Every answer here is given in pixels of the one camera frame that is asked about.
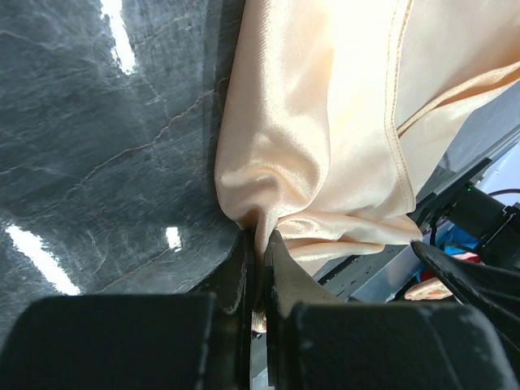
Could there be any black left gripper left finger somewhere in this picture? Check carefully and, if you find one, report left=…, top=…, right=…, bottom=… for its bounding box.
left=1, top=231, right=254, bottom=389

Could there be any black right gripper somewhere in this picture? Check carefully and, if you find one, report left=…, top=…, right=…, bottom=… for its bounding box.
left=411, top=158, right=519, bottom=349

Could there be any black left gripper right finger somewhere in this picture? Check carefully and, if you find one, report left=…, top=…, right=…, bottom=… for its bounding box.
left=264, top=232, right=519, bottom=389

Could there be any peach satin napkin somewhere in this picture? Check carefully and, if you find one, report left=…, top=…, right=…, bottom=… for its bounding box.
left=213, top=0, right=520, bottom=334

